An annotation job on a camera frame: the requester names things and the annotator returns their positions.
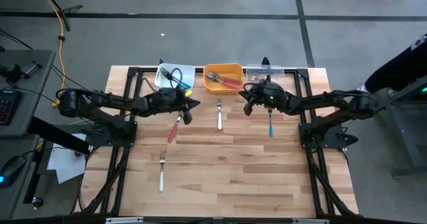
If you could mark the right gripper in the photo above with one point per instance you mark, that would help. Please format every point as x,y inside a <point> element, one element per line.
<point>270,95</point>

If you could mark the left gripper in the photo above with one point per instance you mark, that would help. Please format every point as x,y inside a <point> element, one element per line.
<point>166,102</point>

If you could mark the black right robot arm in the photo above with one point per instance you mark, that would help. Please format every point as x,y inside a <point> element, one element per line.
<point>333,100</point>

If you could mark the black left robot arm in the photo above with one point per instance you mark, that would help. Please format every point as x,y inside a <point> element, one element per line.
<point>110,100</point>

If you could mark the orange plastic bin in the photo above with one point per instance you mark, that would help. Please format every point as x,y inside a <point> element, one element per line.
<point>233,70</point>

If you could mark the white plastic bin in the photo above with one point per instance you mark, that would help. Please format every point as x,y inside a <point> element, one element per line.
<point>190,72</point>

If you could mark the clear plastic bin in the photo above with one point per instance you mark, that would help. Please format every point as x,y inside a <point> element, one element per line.
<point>273,72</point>

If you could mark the white paper sheets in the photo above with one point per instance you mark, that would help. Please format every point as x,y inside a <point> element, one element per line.
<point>66,164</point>

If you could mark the person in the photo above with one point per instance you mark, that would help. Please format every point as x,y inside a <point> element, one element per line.
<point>400,70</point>

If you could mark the grey side desk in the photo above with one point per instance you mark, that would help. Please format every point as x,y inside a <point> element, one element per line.
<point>33,100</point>
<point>13,200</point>

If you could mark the grey metal desk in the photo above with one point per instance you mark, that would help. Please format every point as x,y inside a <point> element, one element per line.
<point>410,134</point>

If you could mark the black clamp device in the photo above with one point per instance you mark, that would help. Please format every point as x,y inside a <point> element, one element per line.
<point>13,74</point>

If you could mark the black keyboard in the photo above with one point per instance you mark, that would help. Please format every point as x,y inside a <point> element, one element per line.
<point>8,107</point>

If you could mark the black computer mouse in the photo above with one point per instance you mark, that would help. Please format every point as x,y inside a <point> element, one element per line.
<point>13,169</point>

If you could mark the black table frame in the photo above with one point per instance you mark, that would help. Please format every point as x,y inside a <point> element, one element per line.
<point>132,71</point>

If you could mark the silver aluminium bracket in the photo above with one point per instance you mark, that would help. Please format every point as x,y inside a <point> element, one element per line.
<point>310,221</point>
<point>123,221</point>

